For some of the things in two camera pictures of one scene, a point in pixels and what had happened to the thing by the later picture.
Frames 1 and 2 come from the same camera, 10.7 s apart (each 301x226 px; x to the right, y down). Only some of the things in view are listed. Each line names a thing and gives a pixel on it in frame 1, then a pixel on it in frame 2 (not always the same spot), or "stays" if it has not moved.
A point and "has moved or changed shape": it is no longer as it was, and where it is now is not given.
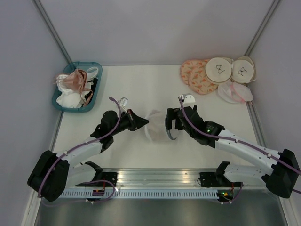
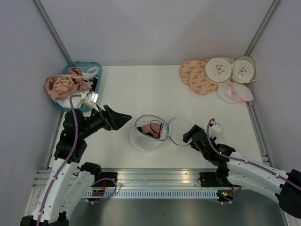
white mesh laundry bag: x=155 y=129 has moved or changed shape
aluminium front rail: x=160 y=177 stays
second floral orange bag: x=199 y=83 stays
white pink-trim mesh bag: x=235 y=92 stays
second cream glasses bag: x=243 y=70 stays
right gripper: x=171 y=115 to x=186 y=136
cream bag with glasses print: x=218 y=70 stays
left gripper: x=135 y=121 to x=112 y=119
